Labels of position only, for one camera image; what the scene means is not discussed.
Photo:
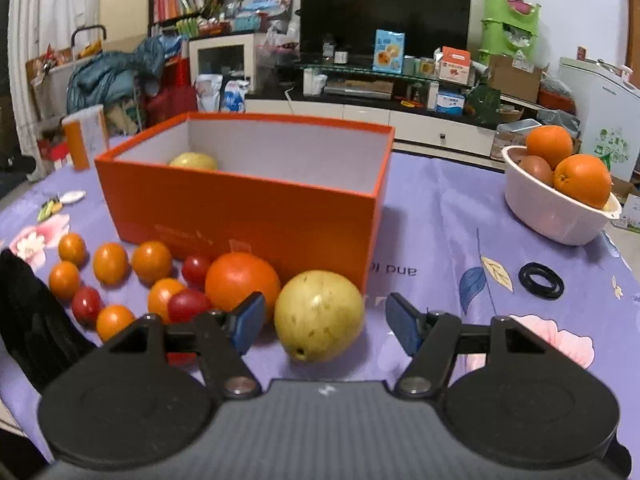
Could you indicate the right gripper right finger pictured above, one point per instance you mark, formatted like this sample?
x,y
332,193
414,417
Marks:
x,y
430,339

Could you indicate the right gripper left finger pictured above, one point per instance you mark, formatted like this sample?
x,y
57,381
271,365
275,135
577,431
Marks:
x,y
221,348

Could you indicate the large orange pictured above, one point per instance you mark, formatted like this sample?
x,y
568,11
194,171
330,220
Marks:
x,y
234,276

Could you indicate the kumquat hidden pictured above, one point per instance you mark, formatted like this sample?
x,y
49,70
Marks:
x,y
160,294

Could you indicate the yellow passion fruit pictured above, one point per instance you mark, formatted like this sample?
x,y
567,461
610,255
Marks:
x,y
318,316

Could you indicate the kumquat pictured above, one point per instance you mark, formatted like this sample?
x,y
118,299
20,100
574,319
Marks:
x,y
152,261
72,248
110,264
112,320
64,281

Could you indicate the large green-yellow passion fruit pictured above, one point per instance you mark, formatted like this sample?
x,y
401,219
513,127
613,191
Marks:
x,y
194,160

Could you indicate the red cherry tomato right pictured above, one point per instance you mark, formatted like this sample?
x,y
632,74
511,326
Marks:
x,y
183,307

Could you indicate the red cherry tomato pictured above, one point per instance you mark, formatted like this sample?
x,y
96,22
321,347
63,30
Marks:
x,y
183,307
194,270
86,306

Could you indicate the red cherry tomato back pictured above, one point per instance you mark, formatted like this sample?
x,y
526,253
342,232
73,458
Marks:
x,y
194,270

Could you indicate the purple floral tablecloth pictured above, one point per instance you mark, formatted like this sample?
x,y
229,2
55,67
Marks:
x,y
448,242

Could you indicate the red cherry tomato front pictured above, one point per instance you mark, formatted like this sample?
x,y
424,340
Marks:
x,y
86,306

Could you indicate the orange cardboard box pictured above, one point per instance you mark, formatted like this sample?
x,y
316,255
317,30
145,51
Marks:
x,y
302,192

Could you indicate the white fruit bowl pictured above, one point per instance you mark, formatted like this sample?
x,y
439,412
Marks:
x,y
549,212

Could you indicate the brown kiwi in bowl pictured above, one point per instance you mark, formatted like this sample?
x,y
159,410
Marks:
x,y
538,168

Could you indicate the white tv cabinet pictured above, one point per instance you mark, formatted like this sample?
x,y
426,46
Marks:
x,y
415,133

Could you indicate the yellow-green key fob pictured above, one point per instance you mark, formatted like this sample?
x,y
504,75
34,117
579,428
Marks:
x,y
48,209

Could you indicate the orange in bowl front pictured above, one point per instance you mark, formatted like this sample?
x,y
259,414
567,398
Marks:
x,y
584,178

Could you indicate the orange in bowl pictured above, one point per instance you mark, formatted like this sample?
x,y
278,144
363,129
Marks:
x,y
584,178
550,142

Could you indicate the orange in bowl back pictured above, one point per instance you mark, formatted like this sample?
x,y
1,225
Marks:
x,y
550,142

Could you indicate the white orange carton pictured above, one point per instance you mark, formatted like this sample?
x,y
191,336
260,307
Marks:
x,y
454,65

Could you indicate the teal jacket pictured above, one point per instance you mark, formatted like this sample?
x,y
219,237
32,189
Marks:
x,y
113,76

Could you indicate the blue snack box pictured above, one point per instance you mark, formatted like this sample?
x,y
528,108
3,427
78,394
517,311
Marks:
x,y
389,50

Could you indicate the green plastic shelf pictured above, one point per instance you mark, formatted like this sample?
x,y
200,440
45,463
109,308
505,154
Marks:
x,y
509,27

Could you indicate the black television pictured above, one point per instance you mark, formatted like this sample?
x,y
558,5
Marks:
x,y
350,25

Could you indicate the white air conditioner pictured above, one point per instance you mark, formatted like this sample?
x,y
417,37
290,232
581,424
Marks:
x,y
124,20

